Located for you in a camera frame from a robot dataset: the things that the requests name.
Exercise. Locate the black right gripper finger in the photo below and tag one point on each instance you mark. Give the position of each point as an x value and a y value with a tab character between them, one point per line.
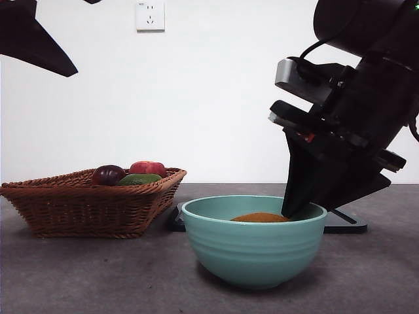
353	183
301	176

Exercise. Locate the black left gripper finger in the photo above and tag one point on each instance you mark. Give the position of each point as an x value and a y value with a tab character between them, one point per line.
92	1
29	39

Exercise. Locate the orange yellow fruit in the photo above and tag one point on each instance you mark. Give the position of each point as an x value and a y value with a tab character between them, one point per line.
258	217

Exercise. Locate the teal ribbed bowl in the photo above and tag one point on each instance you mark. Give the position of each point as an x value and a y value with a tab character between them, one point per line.
253	252

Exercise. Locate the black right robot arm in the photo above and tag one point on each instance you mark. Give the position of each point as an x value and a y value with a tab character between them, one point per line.
376	98

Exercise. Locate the black rectangular tray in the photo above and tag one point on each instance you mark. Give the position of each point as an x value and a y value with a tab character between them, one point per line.
345	225

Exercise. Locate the red apple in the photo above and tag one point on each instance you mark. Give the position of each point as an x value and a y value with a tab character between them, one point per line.
147	167

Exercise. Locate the dark purple fruit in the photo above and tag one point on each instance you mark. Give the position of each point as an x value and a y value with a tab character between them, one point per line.
108	175

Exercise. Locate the green fruit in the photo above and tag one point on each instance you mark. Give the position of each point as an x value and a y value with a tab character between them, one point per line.
139	180

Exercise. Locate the brown wicker basket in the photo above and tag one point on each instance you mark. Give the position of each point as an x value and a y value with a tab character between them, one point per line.
85	209

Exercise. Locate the white wall socket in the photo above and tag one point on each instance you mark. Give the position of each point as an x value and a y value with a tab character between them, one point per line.
150	18

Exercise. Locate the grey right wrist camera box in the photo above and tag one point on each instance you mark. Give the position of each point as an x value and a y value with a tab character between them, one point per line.
291	80

